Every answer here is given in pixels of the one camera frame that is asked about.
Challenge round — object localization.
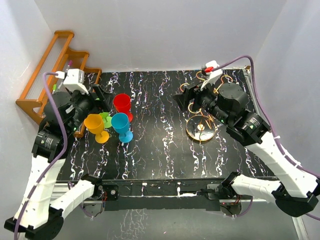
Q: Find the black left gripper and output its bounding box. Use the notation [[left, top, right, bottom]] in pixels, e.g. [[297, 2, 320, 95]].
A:
[[67, 83, 115, 132]]

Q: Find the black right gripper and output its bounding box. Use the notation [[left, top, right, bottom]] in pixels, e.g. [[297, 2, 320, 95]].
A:
[[173, 77, 231, 126]]

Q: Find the red wine glass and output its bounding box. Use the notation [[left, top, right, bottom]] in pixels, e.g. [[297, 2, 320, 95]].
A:
[[113, 93, 133, 123]]

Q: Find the green wine glass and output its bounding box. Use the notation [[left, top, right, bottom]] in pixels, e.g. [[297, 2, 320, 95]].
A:
[[99, 112, 112, 129]]

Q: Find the yellow wine glass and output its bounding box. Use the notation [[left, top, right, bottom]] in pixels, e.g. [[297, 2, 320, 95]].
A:
[[83, 114, 110, 144]]

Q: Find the blue wine glass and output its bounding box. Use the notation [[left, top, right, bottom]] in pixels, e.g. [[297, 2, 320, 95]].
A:
[[111, 112, 133, 143]]

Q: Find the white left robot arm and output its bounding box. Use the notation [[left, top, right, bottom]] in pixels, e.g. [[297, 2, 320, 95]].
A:
[[4, 84, 114, 240]]

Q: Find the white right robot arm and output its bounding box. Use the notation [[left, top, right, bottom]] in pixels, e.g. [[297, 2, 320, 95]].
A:
[[173, 83, 320, 217]]

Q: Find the purple capped marker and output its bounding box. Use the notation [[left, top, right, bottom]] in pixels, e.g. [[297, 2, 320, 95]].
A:
[[64, 60, 73, 73]]

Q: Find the green capped marker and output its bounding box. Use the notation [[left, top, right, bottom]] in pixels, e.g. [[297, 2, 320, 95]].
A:
[[52, 84, 57, 94]]

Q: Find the wooden stepped shelf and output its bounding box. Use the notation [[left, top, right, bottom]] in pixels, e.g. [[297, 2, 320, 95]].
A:
[[15, 30, 103, 138]]

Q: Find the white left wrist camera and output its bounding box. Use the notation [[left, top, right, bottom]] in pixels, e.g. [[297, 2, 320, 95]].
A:
[[55, 68, 89, 95]]

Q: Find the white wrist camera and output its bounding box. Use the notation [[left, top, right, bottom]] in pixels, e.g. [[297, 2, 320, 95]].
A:
[[55, 68, 89, 95], [200, 60, 223, 91]]

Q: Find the gold wire wine glass rack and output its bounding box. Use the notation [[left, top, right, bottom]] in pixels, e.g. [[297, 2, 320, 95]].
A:
[[185, 71, 235, 144]]

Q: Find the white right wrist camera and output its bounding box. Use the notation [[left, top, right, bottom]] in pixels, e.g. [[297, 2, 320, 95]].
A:
[[200, 60, 223, 91]]

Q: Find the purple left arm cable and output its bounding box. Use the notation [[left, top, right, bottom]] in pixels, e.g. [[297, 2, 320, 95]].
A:
[[13, 71, 95, 238]]

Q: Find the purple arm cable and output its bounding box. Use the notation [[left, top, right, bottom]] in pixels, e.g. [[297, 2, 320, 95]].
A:
[[13, 71, 95, 238], [204, 55, 320, 221]]

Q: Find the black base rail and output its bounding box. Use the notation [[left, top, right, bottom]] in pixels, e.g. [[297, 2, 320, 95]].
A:
[[82, 177, 253, 213]]

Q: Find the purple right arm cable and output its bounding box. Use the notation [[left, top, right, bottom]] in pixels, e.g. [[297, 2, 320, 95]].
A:
[[204, 55, 320, 221]]

